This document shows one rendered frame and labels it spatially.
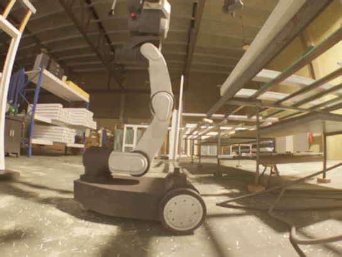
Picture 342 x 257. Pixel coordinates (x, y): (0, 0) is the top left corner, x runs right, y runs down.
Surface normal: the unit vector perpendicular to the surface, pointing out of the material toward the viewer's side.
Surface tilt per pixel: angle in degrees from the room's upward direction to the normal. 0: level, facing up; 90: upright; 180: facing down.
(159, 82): 90
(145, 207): 90
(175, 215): 90
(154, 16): 101
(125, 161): 90
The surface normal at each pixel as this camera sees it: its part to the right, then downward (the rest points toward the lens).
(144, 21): 0.04, 0.07
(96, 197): -0.30, -0.14
